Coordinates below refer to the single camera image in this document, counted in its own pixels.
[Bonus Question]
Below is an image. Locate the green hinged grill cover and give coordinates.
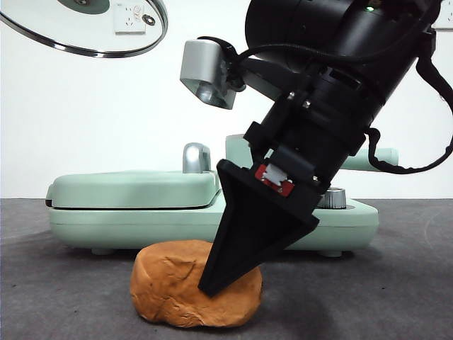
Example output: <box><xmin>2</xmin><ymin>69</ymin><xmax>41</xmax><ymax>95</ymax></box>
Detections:
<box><xmin>45</xmin><ymin>169</ymin><xmax>222</xmax><ymax>210</ymax></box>

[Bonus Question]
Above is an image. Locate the silver grill cover handle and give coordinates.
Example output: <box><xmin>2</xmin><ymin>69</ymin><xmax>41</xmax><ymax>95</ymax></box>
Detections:
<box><xmin>181</xmin><ymin>142</ymin><xmax>213</xmax><ymax>174</ymax></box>

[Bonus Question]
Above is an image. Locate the white wall socket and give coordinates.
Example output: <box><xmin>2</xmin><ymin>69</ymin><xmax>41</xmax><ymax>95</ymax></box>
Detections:
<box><xmin>433</xmin><ymin>0</ymin><xmax>453</xmax><ymax>32</ymax></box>
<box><xmin>113</xmin><ymin>0</ymin><xmax>147</xmax><ymax>35</ymax></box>

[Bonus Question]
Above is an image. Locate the brown potato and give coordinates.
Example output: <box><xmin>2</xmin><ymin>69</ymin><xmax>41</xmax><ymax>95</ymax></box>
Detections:
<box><xmin>130</xmin><ymin>239</ymin><xmax>265</xmax><ymax>329</ymax></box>

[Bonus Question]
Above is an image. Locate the green pot with side handle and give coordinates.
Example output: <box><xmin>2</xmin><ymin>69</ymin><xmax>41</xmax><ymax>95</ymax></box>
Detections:
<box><xmin>224</xmin><ymin>134</ymin><xmax>400</xmax><ymax>174</ymax></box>

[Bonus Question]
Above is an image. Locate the green breakfast machine base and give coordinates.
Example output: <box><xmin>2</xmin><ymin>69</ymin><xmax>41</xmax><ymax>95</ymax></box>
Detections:
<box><xmin>48</xmin><ymin>189</ymin><xmax>379</xmax><ymax>258</ymax></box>

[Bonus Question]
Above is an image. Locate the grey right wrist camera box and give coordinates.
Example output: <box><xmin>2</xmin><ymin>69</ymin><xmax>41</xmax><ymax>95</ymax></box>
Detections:
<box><xmin>179</xmin><ymin>39</ymin><xmax>238</xmax><ymax>111</ymax></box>

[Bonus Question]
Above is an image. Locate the black right camera cable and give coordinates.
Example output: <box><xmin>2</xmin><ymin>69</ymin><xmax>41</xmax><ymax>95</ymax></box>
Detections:
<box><xmin>196</xmin><ymin>26</ymin><xmax>436</xmax><ymax>68</ymax></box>

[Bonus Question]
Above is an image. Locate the glass lid with green knob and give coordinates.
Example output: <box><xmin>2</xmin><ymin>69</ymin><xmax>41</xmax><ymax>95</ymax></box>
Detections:
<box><xmin>0</xmin><ymin>0</ymin><xmax>169</xmax><ymax>59</ymax></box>

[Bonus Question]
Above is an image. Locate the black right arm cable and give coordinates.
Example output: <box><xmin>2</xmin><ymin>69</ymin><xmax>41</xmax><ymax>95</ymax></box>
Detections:
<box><xmin>364</xmin><ymin>28</ymin><xmax>453</xmax><ymax>175</ymax></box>

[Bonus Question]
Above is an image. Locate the silver control knob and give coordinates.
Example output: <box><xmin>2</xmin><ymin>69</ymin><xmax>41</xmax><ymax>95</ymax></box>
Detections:
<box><xmin>318</xmin><ymin>188</ymin><xmax>347</xmax><ymax>210</ymax></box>

